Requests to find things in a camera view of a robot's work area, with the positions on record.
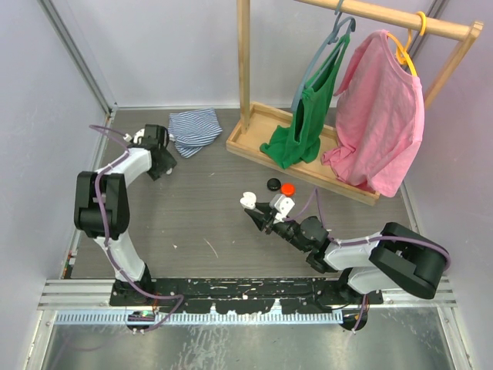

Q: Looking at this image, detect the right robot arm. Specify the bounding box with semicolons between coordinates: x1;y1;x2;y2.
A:
240;198;451;304

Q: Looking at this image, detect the orange earbud case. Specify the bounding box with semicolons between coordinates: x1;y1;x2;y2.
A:
280;183;297;197

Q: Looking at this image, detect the green tank top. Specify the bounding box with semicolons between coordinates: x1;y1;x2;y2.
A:
260;35;350;169

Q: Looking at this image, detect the aluminium rail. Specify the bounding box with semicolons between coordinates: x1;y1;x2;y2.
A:
38;278;458;310

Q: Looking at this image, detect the wooden clothes rack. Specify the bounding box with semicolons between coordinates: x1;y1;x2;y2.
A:
226;1;484;206

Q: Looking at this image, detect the pink t-shirt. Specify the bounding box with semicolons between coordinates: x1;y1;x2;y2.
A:
320;30;425;197

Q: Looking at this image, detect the white earbud case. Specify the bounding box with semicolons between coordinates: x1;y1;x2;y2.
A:
240;191;257;210

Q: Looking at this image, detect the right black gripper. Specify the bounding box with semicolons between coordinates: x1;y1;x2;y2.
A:
246;200;309;253

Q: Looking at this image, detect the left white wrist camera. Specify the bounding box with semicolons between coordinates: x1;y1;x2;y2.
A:
131;129;145;144

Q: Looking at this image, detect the blue clothes hanger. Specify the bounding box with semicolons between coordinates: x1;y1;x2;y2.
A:
291;0;357;116

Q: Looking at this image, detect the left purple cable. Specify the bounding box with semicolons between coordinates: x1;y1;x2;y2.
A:
88;123;185;333

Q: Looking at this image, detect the black earbud charging case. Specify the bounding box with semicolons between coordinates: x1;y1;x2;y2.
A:
267;177;282;192

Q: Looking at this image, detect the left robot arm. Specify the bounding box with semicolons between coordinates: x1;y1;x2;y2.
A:
74;124;177;305

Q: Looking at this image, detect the blue striped folded cloth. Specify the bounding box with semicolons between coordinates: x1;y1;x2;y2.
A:
168;108;223;159

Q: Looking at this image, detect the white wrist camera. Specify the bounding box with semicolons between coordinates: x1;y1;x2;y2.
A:
269;193;295;224
131;129;145;144

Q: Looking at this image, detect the yellow clothes hanger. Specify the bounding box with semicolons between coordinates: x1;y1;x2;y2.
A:
387;11;427;76

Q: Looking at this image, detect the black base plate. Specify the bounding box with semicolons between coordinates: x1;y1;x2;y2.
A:
109;276;383;314

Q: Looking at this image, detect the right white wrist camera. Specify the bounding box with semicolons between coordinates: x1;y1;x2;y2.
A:
269;193;295;224

